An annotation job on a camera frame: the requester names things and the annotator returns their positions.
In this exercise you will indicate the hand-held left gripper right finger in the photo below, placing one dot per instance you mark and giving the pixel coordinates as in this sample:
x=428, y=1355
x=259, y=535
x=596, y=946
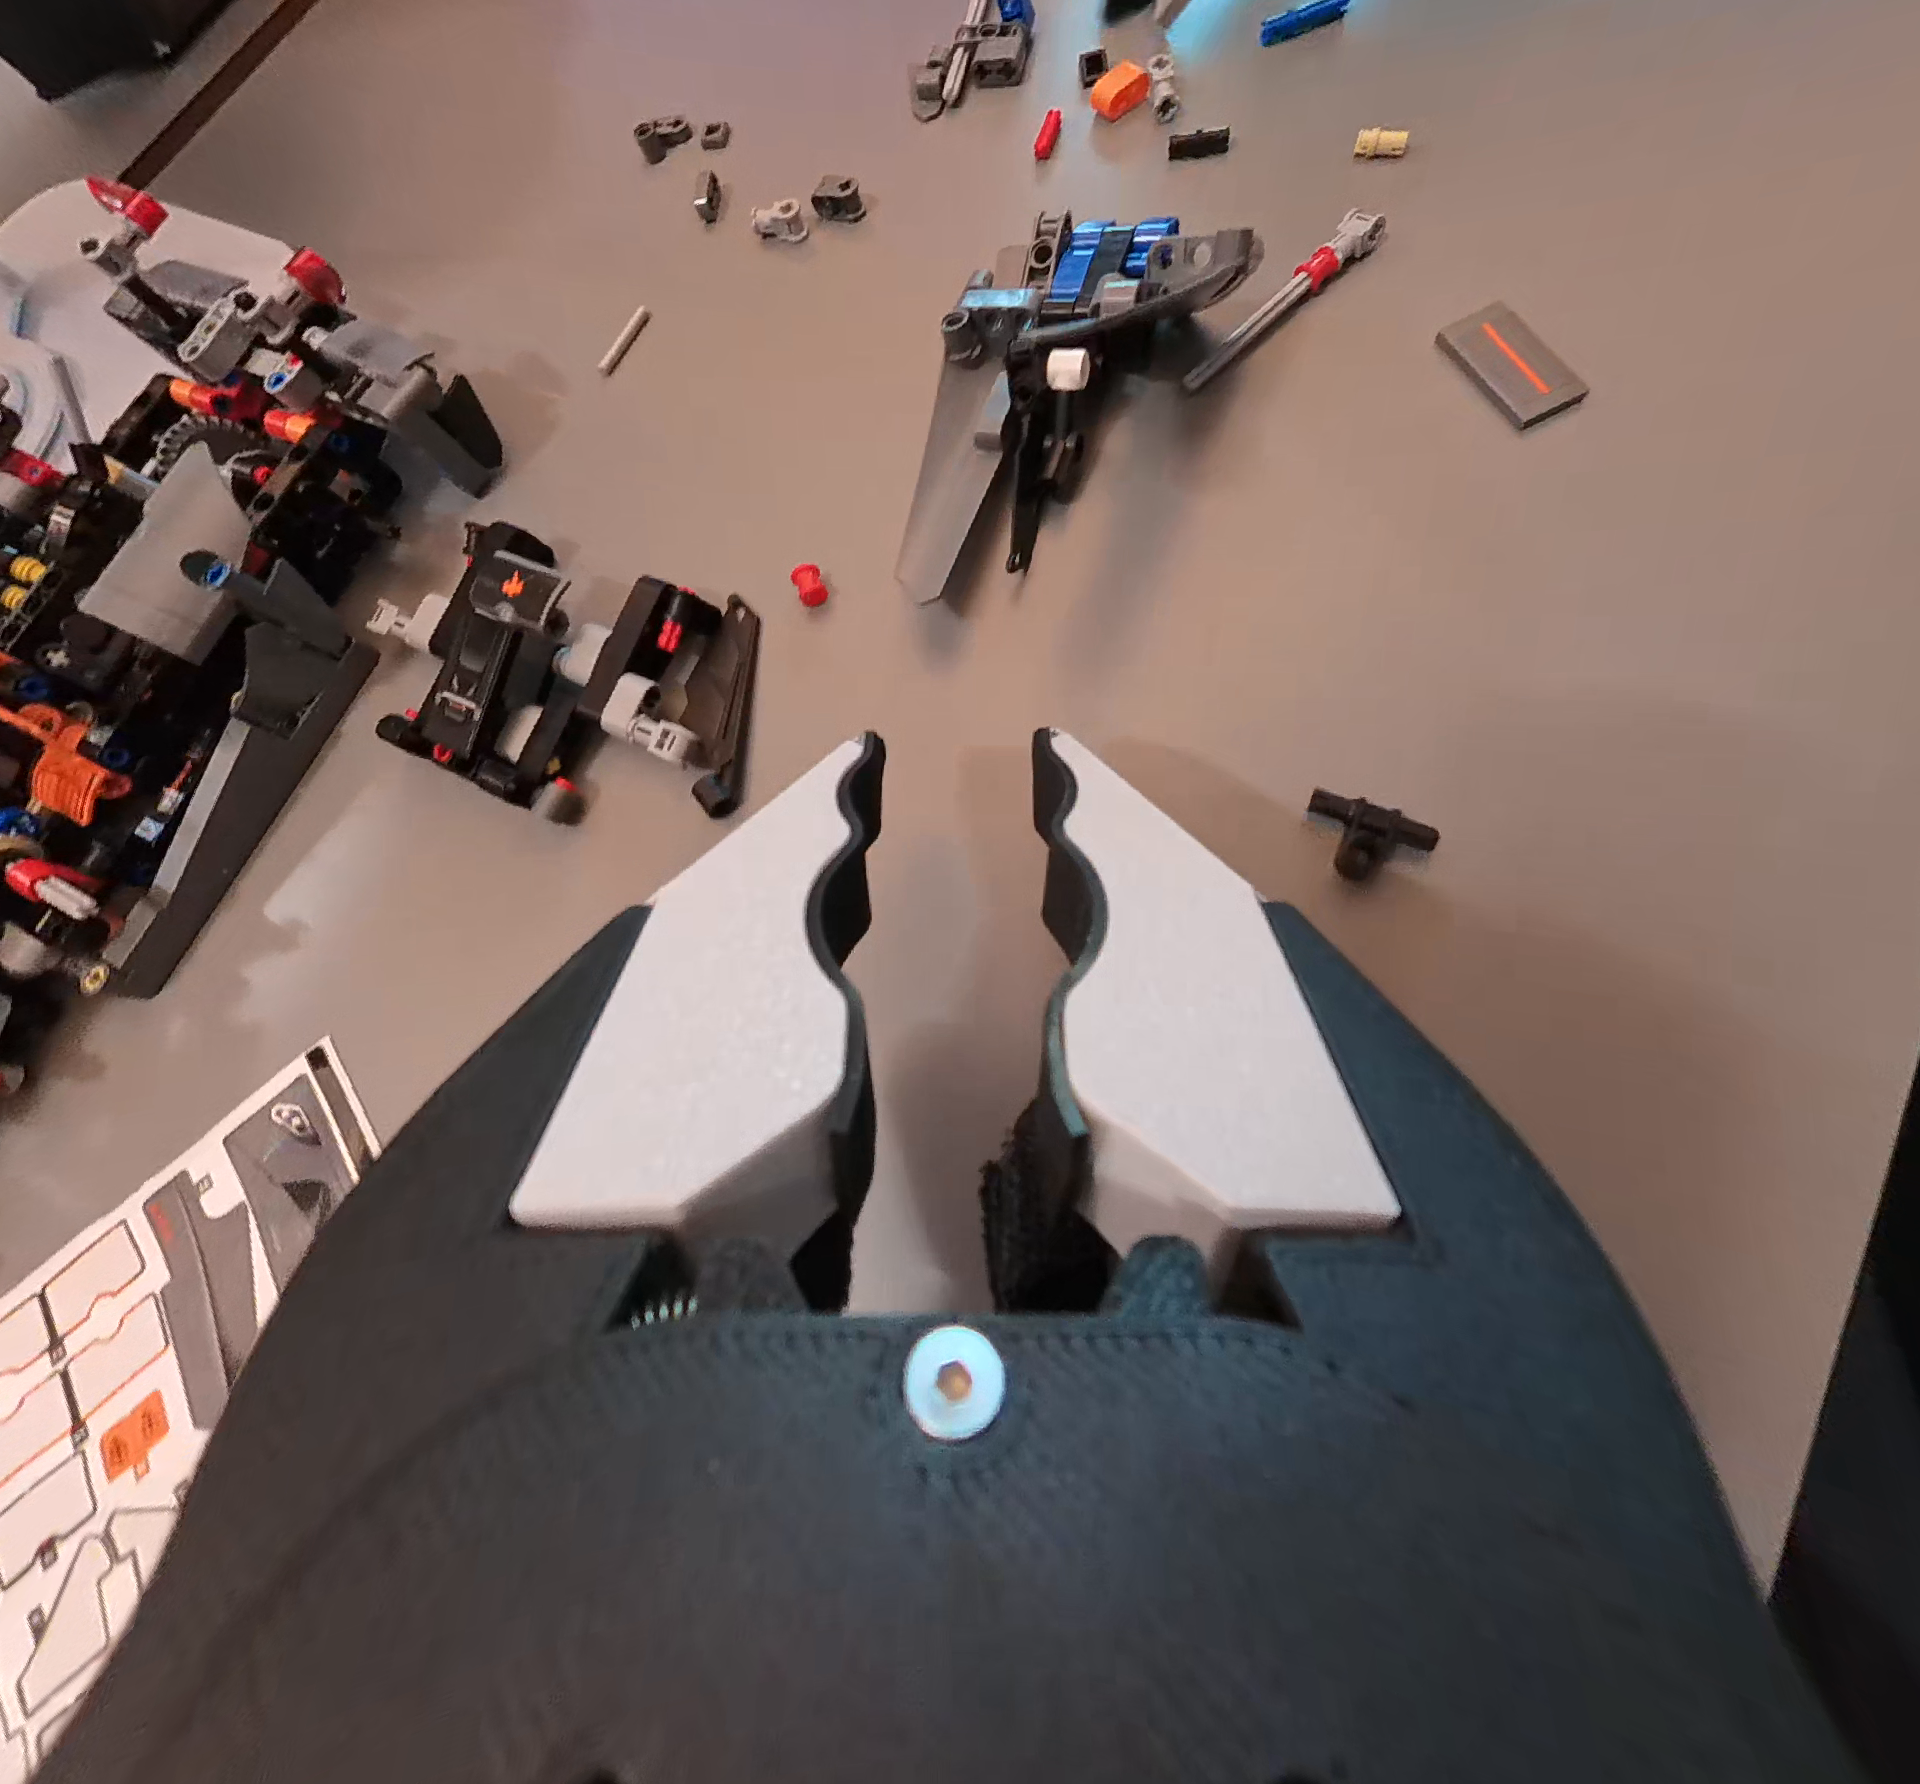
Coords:
x=1215, y=1063

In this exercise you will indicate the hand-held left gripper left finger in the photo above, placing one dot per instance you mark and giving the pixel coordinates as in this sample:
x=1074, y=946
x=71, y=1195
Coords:
x=706, y=1063

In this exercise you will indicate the black lego T connector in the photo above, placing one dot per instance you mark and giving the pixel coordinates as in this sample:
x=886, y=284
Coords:
x=1368, y=824

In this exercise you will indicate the grey lego axle red bush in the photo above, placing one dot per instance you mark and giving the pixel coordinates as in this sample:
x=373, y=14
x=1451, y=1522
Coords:
x=1290, y=292

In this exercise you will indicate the flame print lego assembly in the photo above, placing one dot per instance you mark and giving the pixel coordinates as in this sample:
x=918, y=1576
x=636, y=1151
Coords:
x=496, y=658

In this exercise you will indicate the grey lego wing assembly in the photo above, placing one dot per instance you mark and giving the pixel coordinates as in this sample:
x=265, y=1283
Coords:
x=961, y=464

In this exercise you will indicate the blue lego long pin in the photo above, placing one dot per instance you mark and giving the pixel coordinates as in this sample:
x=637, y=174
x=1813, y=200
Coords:
x=1302, y=18

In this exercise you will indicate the light grey lego axle connector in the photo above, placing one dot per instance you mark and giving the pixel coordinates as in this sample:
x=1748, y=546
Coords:
x=1163, y=82

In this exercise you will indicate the orange lego piece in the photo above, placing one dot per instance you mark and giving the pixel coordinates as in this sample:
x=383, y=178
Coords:
x=1119, y=92

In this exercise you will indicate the grey lego axle blue assembly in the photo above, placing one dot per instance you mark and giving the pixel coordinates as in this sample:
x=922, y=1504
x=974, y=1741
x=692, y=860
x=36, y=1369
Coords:
x=982, y=51

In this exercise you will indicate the black lego pin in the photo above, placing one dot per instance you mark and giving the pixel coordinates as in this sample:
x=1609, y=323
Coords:
x=1200, y=141

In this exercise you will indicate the small tan lego pin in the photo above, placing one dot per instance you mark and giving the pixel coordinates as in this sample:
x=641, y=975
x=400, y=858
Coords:
x=1380, y=143

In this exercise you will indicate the small grey lego block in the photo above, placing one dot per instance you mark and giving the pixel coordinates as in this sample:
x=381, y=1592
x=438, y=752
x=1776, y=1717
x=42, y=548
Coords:
x=708, y=196

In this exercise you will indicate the dark grey lego double connector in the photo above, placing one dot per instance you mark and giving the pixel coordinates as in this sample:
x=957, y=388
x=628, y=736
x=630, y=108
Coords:
x=661, y=139

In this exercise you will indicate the short grey lego axle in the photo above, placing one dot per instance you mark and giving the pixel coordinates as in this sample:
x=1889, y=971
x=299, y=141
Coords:
x=624, y=341

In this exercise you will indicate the lego car chassis model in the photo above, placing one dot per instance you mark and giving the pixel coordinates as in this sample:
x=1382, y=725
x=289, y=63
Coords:
x=150, y=584

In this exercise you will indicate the grey tile orange line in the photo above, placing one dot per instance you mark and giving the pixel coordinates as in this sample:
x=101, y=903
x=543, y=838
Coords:
x=1515, y=366

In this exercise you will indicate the printed paper sheet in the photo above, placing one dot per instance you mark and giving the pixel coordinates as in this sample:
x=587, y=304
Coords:
x=91, y=1363

